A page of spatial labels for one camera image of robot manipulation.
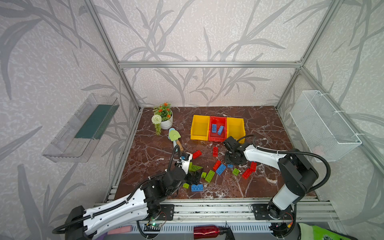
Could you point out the potted plant white pot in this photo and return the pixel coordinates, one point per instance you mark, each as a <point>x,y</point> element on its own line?
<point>162,118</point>

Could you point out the yellow bin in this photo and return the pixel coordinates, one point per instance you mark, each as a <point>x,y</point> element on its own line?
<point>236,128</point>
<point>200,128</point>

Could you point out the red bin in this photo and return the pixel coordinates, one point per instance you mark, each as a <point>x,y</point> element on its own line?
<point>219,121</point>

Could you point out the light blue garden trowel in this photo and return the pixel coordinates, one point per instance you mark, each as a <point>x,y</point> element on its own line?
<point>172,136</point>

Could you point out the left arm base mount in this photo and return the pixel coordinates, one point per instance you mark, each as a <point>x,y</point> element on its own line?
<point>166,213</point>

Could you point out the green white object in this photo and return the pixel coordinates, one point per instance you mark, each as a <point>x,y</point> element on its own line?
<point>308,232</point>

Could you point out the white wire basket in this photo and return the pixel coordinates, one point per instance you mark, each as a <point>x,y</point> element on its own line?
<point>322,127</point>

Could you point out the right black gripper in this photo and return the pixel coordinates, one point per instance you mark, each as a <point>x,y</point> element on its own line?
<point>234,156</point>

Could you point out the green brick wide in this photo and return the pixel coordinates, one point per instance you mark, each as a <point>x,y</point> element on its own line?
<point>195,168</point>

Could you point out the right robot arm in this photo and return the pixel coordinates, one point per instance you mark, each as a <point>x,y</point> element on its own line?
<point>298,173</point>

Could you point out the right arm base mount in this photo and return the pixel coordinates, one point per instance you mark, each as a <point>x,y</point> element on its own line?
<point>264,211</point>

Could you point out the red metal bottle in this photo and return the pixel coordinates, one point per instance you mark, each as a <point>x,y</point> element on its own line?
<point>208,232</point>

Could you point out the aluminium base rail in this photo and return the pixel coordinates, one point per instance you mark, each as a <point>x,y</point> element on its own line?
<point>309,210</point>

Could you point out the clear plastic wall shelf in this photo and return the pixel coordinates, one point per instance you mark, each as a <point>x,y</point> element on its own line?
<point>78,139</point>

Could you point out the electronics board with led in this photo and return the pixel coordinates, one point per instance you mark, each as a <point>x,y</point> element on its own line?
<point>152,227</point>

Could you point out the left yellow bin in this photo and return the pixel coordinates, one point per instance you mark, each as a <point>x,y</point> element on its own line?
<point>200,128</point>

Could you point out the green brick diagonal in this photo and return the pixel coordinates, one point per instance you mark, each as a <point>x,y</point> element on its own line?
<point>210,175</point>

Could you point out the right yellow bin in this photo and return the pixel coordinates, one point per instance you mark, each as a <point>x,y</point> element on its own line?
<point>236,128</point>

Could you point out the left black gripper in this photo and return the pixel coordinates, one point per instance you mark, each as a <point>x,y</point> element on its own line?
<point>190,173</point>

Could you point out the blue brick front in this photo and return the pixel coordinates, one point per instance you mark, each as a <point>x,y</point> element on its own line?
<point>197,188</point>

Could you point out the purple tool pink handle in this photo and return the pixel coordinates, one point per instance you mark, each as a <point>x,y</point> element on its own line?
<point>121,230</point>

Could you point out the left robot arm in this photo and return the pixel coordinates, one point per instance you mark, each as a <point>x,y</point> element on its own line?
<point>142,203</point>

